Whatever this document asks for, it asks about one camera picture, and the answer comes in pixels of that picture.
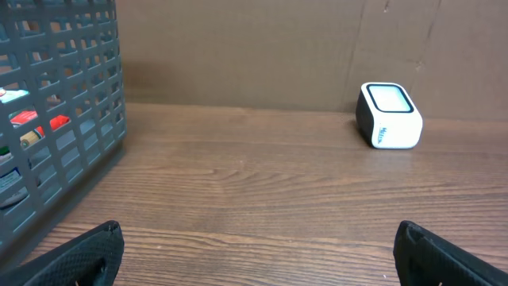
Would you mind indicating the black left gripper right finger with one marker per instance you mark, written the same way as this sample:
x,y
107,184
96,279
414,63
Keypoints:
x,y
424,258

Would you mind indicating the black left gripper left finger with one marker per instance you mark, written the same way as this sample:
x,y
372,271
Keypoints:
x,y
92,258

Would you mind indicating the teal tissue packet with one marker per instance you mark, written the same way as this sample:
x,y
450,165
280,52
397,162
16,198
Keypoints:
x,y
11,95

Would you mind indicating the white barcode scanner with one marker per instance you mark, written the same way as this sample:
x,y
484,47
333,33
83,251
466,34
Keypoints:
x,y
386,116

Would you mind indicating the dark grey plastic basket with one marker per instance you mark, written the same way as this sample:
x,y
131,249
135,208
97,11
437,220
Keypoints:
x,y
58,141

